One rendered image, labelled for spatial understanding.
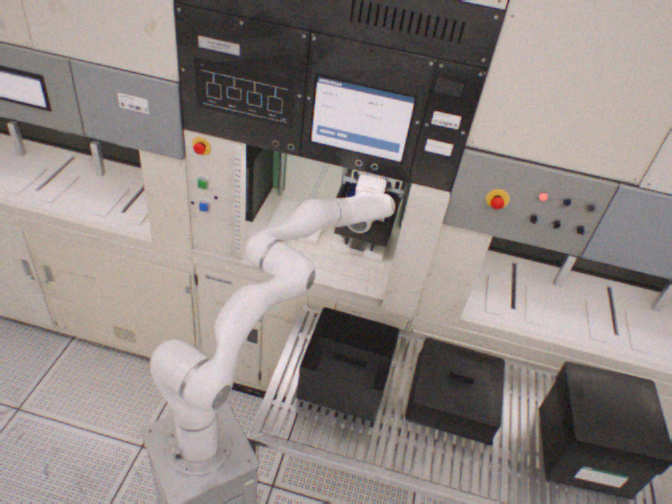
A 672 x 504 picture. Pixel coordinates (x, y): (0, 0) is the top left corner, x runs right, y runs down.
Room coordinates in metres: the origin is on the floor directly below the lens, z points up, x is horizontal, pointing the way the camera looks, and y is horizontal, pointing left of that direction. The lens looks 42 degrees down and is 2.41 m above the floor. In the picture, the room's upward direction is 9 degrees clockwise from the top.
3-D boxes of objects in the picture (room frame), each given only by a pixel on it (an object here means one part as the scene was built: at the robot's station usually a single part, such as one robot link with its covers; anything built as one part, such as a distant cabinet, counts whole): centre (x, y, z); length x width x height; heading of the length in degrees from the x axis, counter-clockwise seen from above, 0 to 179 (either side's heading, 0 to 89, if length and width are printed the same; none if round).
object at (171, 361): (0.88, 0.35, 1.07); 0.19 x 0.12 x 0.24; 61
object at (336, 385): (1.20, -0.10, 0.85); 0.28 x 0.28 x 0.17; 80
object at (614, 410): (1.05, -0.90, 0.89); 0.29 x 0.29 x 0.25; 85
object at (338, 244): (1.81, -0.10, 0.89); 0.22 x 0.21 x 0.04; 172
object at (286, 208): (1.84, 0.17, 0.89); 0.22 x 0.21 x 0.04; 172
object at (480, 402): (1.19, -0.48, 0.83); 0.29 x 0.29 x 0.13; 81
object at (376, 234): (1.81, -0.10, 1.07); 0.24 x 0.20 x 0.32; 81
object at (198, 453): (0.87, 0.32, 0.85); 0.19 x 0.19 x 0.18
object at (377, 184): (1.70, -0.09, 1.21); 0.11 x 0.10 x 0.07; 172
